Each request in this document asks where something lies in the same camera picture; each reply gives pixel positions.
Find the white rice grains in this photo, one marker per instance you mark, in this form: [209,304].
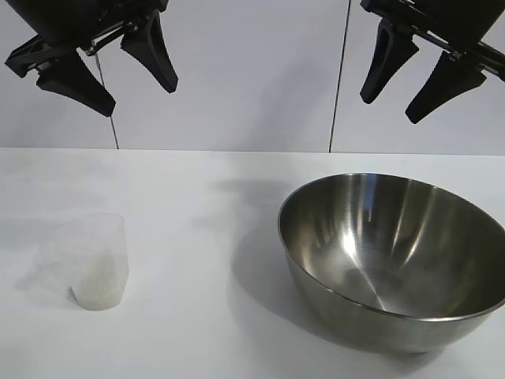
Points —
[98,288]

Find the stainless steel mixing bowl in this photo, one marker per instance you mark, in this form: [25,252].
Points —
[335,245]

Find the translucent plastic measuring cup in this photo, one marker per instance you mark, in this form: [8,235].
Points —
[112,241]

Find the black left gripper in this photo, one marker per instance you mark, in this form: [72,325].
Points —
[71,19]

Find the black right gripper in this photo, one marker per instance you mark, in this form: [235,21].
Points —
[446,19]

